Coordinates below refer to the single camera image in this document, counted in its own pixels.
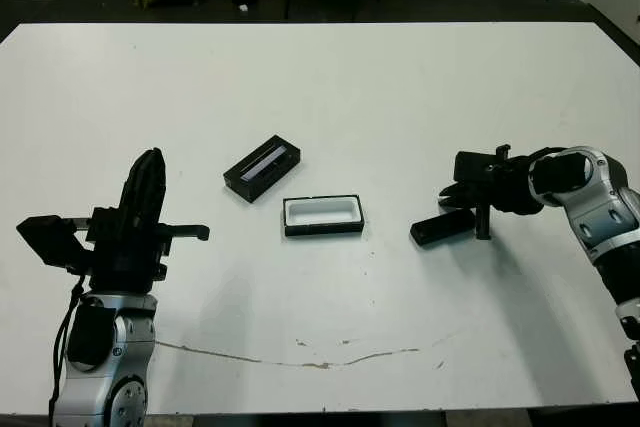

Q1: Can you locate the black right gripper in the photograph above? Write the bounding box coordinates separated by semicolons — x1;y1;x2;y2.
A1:
439;144;545;241

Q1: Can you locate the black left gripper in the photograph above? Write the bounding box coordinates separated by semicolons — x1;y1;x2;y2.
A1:
73;147;212;293

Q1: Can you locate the black slim camera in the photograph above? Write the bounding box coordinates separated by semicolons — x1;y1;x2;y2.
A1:
410;209;477;249

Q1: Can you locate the black box lid with window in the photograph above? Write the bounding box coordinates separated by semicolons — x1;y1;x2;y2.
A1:
223;134;304;204

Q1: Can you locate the black box with white insert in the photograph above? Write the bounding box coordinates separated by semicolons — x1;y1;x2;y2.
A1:
282;193;365;238

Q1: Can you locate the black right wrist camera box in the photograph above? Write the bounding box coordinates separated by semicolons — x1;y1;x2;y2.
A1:
452;150;496;184

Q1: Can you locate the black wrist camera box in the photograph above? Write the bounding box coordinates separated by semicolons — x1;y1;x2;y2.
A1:
15;215;96;276
452;150;496;184

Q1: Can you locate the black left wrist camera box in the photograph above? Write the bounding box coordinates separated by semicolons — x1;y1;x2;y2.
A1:
15;215;96;276

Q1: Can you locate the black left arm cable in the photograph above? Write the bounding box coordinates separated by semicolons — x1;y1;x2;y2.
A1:
47;274;86;421

